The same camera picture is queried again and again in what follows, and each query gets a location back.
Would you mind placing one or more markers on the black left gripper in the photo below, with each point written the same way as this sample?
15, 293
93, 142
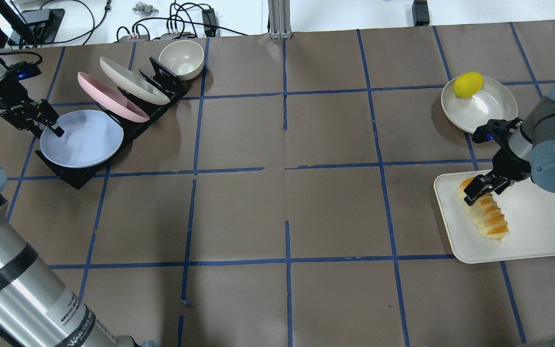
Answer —
8, 94

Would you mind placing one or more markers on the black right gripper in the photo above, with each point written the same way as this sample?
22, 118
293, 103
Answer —
510, 163

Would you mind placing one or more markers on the sliced bread loaf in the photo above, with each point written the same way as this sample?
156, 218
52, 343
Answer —
485, 213

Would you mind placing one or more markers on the light blue plate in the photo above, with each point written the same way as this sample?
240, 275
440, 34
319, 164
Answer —
90, 138

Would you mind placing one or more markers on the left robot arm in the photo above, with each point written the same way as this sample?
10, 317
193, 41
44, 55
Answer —
36, 308

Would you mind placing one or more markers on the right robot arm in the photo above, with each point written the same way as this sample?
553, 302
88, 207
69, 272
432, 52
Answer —
527, 150

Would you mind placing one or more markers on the pink plate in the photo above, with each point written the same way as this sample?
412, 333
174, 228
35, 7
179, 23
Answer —
111, 99

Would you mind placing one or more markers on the cream round plate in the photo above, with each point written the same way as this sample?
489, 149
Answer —
492, 101

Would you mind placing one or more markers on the cream plate in rack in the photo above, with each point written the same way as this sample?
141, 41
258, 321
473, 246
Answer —
132, 83

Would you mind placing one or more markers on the cream rectangular tray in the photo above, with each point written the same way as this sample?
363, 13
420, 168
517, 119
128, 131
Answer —
530, 216

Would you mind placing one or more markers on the yellow lemon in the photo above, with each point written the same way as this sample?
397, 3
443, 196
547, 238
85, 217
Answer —
468, 84

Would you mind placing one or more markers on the black dish rack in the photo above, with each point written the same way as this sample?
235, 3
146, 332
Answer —
165, 81

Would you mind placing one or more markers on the metal clamp piece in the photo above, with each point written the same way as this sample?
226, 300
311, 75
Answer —
144, 9

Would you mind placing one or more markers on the cream bowl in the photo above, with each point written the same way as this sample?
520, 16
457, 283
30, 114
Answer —
184, 58

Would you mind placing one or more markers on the black power adapter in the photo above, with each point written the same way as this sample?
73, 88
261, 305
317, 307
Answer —
209, 22

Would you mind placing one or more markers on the aluminium frame post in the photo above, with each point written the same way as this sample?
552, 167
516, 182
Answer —
279, 19

